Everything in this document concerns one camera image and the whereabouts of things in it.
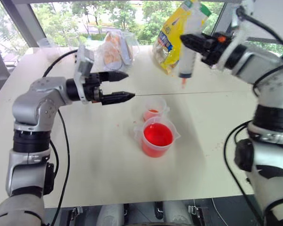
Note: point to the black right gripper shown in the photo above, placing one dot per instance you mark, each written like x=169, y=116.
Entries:
x=214, y=50

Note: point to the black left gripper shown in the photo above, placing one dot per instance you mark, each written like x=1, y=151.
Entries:
x=92, y=89

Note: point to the large clear plastic syringe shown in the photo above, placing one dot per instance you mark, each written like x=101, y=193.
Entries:
x=187, y=63

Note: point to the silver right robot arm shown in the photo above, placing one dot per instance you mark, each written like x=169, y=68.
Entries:
x=273, y=94

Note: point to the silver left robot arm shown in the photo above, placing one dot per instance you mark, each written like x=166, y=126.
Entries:
x=35, y=110

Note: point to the small clear measuring cup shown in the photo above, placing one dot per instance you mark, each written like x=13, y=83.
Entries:
x=153, y=108

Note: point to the large measuring cup red liquid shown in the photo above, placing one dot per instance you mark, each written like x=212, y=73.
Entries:
x=158, y=137

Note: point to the yellow snack bag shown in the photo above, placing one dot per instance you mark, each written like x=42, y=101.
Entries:
x=169, y=47

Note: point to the clear plastic bag of bread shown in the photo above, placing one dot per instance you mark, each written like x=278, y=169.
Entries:
x=114, y=50

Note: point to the clear plastic container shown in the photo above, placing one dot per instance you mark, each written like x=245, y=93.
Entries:
x=47, y=44

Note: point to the silver rounded robot leg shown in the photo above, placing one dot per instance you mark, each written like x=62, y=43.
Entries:
x=177, y=214
x=110, y=215

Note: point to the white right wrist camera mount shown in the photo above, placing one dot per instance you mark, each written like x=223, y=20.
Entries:
x=237, y=38

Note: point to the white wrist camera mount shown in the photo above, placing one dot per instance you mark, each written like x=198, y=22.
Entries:
x=84, y=62
x=237, y=38

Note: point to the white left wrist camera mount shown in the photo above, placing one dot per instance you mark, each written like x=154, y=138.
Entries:
x=84, y=62

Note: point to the grey window frame post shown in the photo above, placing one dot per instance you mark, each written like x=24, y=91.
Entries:
x=23, y=21

